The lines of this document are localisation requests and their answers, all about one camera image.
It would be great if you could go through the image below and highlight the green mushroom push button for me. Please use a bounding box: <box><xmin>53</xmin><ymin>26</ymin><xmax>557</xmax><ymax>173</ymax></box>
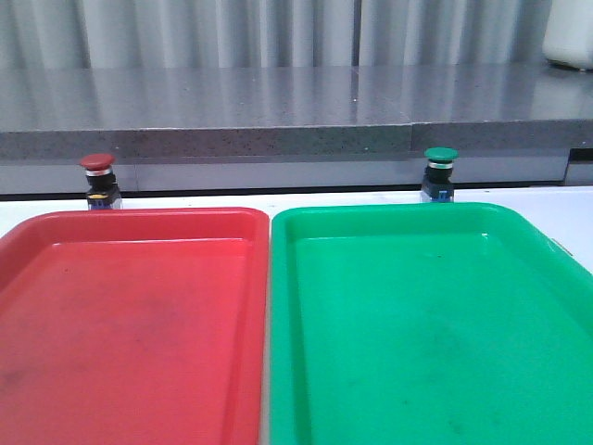
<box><xmin>421</xmin><ymin>146</ymin><xmax>459</xmax><ymax>203</ymax></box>

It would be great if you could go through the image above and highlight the white container on counter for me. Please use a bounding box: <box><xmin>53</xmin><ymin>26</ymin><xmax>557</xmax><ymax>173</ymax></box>
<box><xmin>542</xmin><ymin>0</ymin><xmax>592</xmax><ymax>70</ymax></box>

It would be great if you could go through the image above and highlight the red plastic tray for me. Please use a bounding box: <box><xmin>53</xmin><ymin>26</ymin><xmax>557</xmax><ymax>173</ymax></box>
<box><xmin>1</xmin><ymin>208</ymin><xmax>269</xmax><ymax>444</ymax></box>

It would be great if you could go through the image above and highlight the red mushroom push button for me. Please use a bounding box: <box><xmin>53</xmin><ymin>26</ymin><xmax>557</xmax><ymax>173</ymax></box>
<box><xmin>80</xmin><ymin>153</ymin><xmax>122</xmax><ymax>210</ymax></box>

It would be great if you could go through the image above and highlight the green plastic tray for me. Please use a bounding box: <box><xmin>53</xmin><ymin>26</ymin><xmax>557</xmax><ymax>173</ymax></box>
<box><xmin>270</xmin><ymin>203</ymin><xmax>592</xmax><ymax>444</ymax></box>

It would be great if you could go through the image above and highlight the grey stone counter slab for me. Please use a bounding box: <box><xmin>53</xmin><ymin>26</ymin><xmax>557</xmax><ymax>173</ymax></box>
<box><xmin>1</xmin><ymin>64</ymin><xmax>592</xmax><ymax>164</ymax></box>

